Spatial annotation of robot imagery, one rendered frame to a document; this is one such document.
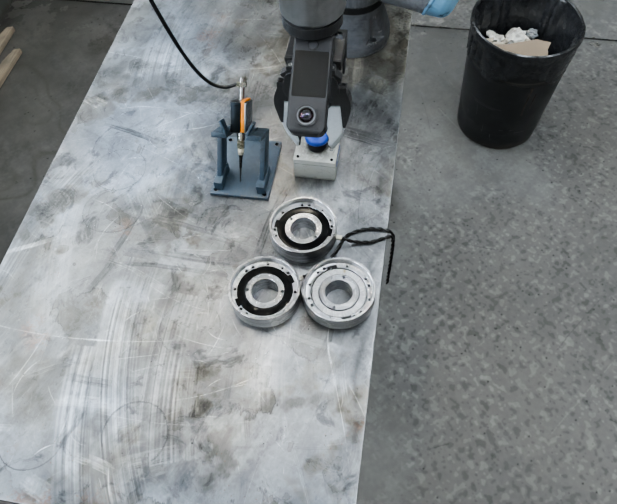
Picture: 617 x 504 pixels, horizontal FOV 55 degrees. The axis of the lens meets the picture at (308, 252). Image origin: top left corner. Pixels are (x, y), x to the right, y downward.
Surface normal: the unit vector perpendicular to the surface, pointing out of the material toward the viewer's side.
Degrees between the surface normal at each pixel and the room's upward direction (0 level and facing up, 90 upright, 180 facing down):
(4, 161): 0
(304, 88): 32
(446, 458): 0
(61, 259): 0
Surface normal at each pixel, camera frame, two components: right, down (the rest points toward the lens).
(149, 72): -0.04, -0.53
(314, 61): -0.11, 0.00
